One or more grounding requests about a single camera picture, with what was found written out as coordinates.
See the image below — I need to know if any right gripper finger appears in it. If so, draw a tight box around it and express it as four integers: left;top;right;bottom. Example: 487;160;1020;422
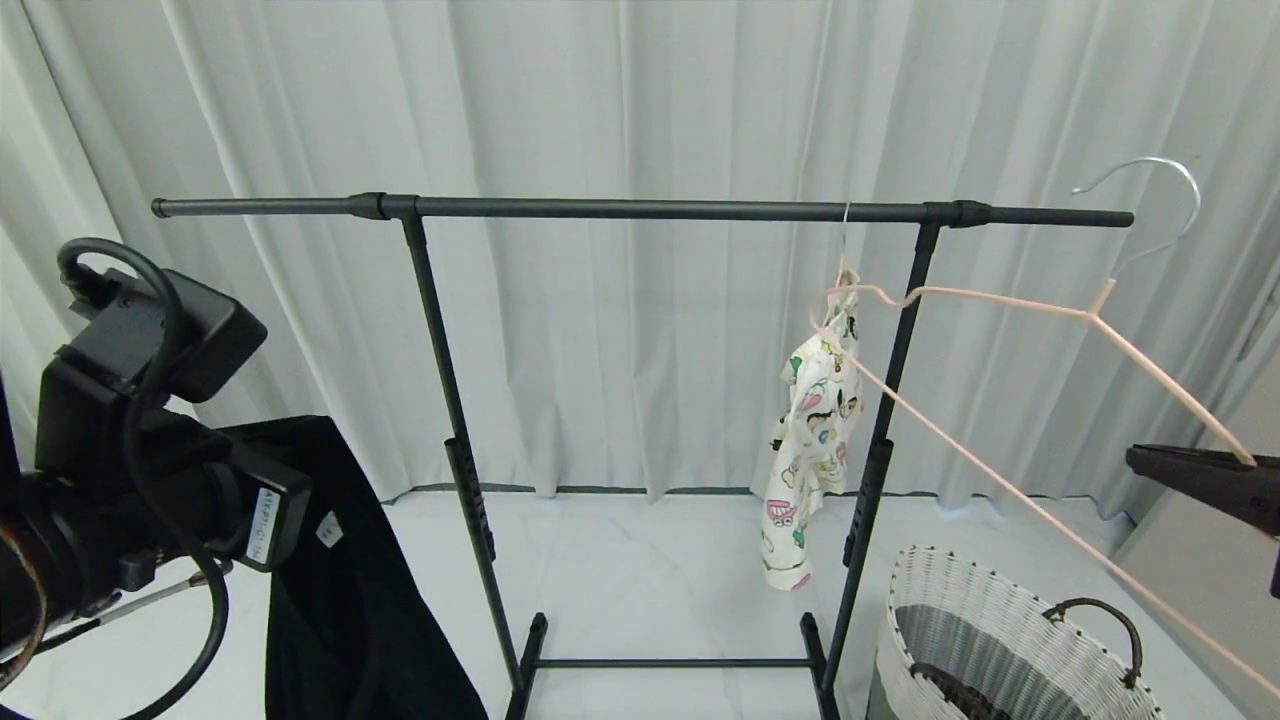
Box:
1124;443;1280;538

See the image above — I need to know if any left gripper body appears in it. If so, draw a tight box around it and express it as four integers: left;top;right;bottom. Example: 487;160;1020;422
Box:
20;418;315;619

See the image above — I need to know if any black garment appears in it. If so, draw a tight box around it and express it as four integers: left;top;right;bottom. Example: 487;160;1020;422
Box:
213;414;491;720

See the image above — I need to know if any pink clothes hanger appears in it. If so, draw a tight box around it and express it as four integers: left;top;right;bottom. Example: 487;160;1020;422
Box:
836;203;859;293
808;156;1280;701

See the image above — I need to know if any cream printed garment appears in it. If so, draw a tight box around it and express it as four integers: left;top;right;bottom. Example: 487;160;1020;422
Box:
760;268;866;593

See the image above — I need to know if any white laundry basket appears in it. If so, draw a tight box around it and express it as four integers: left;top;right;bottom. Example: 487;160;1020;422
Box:
864;545;1167;720

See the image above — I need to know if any black clothes rack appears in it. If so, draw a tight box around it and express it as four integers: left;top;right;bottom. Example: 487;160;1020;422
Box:
150;192;1136;720

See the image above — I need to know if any white curtain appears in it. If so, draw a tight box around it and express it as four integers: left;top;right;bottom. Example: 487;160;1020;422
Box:
0;0;1280;526

